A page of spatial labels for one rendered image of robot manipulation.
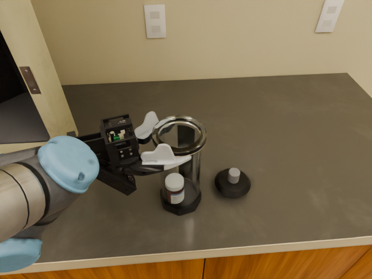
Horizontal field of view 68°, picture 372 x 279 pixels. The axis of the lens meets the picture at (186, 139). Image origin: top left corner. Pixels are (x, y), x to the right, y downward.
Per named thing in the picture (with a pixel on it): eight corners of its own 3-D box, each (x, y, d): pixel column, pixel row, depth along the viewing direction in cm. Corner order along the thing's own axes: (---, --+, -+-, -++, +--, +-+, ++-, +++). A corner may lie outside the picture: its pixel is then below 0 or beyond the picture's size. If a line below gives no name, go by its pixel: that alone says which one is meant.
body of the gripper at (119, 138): (140, 137, 47) (66, 155, 44) (145, 170, 53) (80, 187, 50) (131, 111, 52) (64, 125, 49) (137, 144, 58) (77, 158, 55)
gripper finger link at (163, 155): (190, 150, 47) (137, 147, 47) (190, 173, 51) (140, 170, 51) (191, 138, 49) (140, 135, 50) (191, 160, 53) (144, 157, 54)
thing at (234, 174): (211, 175, 75) (213, 158, 71) (244, 172, 76) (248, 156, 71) (216, 203, 69) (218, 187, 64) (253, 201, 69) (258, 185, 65)
